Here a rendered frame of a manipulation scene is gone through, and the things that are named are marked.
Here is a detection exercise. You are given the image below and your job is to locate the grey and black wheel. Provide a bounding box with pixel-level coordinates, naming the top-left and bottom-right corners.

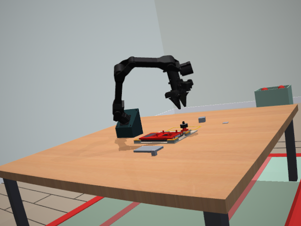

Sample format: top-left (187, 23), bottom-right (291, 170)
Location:
top-left (180, 123), bottom-right (188, 129)

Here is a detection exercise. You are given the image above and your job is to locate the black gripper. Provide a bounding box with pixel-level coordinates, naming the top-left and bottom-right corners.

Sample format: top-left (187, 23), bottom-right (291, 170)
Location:
top-left (165, 77), bottom-right (191, 109)

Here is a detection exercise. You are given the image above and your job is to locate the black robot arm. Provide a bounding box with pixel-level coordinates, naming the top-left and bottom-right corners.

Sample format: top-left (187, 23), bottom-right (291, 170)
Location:
top-left (112, 55), bottom-right (193, 126)

